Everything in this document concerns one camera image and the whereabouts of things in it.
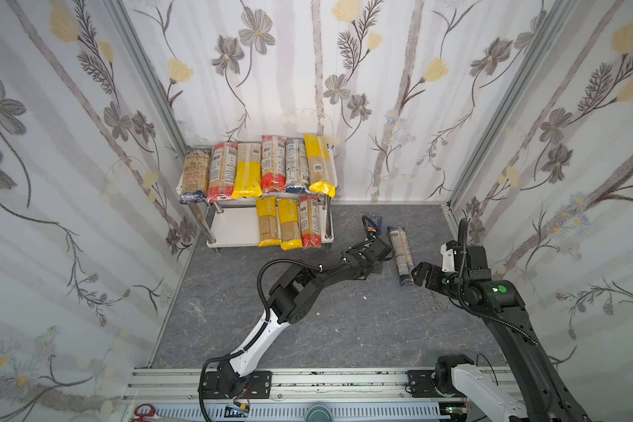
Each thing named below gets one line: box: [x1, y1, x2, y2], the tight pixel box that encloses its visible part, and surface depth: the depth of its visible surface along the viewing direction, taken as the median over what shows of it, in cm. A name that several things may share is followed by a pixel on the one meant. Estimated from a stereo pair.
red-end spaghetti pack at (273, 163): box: [261, 135, 287, 194], surface depth 81 cm
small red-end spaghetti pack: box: [298, 194, 322, 249], surface depth 103 cm
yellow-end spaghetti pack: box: [232, 142, 263, 199], surface depth 79 cm
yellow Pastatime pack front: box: [277, 198, 304, 251], surface depth 103 cm
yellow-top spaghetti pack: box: [304, 133, 336, 198], surface depth 79 cm
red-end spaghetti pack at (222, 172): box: [207, 142, 239, 203], surface depth 78 cm
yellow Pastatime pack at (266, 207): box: [254, 196, 282, 248], surface depth 103 cm
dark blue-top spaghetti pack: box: [178, 146, 212, 204], surface depth 78 cm
